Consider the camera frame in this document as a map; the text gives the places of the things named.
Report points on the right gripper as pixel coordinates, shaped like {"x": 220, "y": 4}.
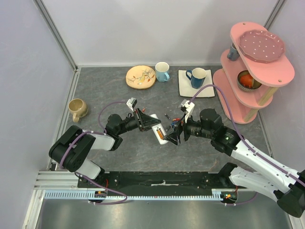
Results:
{"x": 180, "y": 132}

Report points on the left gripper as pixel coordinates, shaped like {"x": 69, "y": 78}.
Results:
{"x": 146, "y": 121}

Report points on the white remote control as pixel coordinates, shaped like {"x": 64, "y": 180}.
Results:
{"x": 155, "y": 128}

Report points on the orange battery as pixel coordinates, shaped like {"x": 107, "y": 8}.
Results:
{"x": 160, "y": 133}

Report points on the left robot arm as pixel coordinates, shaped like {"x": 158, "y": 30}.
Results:
{"x": 72, "y": 148}

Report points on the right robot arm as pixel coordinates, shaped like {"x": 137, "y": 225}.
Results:
{"x": 284, "y": 185}

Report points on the yellow floral plate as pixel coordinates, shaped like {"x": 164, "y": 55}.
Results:
{"x": 140, "y": 77}

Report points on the light blue mug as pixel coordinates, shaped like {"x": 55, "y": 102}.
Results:
{"x": 162, "y": 71}

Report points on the dark blue mug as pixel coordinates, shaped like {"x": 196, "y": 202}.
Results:
{"x": 196, "y": 76}

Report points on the beige ceramic mug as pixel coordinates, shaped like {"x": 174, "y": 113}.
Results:
{"x": 78, "y": 109}

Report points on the bowl with fruit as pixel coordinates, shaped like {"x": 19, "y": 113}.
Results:
{"x": 246, "y": 82}

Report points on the grey blue cup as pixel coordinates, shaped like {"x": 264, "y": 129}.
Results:
{"x": 233, "y": 54}

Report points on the pink dotted plate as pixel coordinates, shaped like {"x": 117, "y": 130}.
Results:
{"x": 261, "y": 46}

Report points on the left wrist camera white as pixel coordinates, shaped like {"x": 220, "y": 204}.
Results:
{"x": 131, "y": 103}

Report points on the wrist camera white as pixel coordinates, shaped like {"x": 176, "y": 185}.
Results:
{"x": 187, "y": 107}
{"x": 131, "y": 103}

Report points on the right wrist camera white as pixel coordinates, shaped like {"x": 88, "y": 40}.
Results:
{"x": 187, "y": 107}

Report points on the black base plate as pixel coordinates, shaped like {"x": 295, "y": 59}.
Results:
{"x": 164, "y": 183}

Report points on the white slotted cable duct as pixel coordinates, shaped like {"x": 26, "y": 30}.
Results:
{"x": 101, "y": 195}

